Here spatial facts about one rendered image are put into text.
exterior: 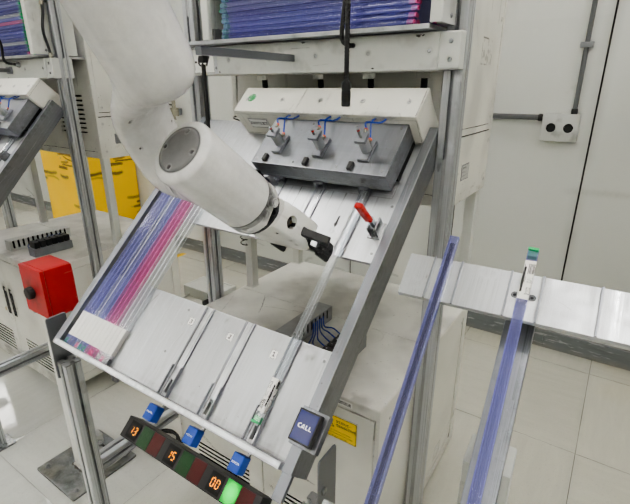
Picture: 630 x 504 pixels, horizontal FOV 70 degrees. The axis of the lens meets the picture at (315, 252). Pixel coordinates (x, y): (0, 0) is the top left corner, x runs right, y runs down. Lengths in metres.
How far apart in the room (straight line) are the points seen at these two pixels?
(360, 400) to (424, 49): 0.75
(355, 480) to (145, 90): 0.98
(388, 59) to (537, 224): 1.64
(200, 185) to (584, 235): 2.13
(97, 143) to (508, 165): 1.88
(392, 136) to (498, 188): 1.58
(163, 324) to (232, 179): 0.54
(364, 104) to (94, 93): 1.32
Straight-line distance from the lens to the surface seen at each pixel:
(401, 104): 0.98
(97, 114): 2.08
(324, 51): 1.08
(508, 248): 2.54
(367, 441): 1.11
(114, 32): 0.48
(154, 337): 1.03
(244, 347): 0.88
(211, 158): 0.53
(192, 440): 0.88
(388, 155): 0.91
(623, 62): 2.39
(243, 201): 0.58
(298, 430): 0.74
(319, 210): 0.96
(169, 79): 0.50
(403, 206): 0.89
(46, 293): 1.55
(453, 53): 0.96
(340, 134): 1.00
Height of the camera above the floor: 1.28
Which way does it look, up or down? 20 degrees down
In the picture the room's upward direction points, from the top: straight up
